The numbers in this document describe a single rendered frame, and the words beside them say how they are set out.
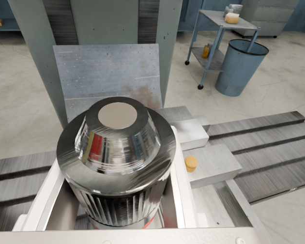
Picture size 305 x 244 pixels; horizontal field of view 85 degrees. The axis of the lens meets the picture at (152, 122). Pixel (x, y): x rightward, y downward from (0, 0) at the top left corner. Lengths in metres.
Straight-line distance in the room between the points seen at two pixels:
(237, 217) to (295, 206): 1.53
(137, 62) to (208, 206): 0.46
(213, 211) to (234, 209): 0.04
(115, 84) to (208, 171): 0.41
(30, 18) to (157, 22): 0.34
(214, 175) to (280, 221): 1.42
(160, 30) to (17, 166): 0.54
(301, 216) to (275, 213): 0.20
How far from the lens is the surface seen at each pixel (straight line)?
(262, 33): 5.71
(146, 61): 0.60
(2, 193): 0.47
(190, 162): 0.29
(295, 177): 0.57
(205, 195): 0.34
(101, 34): 0.58
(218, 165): 0.33
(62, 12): 0.57
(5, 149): 1.95
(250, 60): 2.37
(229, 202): 0.35
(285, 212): 1.78
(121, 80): 0.58
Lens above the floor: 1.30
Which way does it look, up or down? 45 degrees down
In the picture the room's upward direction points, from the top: 7 degrees clockwise
